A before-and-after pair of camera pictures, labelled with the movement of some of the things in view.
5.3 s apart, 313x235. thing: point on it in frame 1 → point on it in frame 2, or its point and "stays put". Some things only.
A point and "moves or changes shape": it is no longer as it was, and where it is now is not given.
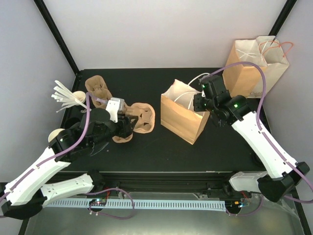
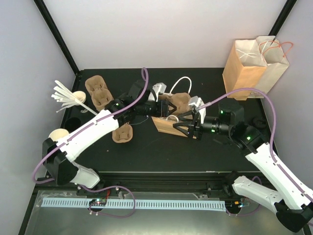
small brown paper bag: x=177 y=113 moves or changes shape
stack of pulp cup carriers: x=97 y=85 stays put
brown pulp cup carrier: x=145 y=123 → x=180 y=100
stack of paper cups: x=54 y=133 stays put
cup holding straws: x=79 y=95 stays put
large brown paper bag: x=242 y=80 stays put
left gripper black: x=126 y=129 → x=162 y=110
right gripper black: x=198 y=106 → x=196 y=122
